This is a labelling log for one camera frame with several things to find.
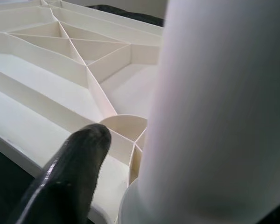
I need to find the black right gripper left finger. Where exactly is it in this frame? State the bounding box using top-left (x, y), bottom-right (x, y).
top-left (10, 124), bottom-right (112, 224)

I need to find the white plastic table top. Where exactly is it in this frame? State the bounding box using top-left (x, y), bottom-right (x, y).
top-left (0, 0), bottom-right (166, 224)

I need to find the white plastic table leg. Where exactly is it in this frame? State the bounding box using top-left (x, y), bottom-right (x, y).
top-left (117, 0), bottom-right (280, 224)

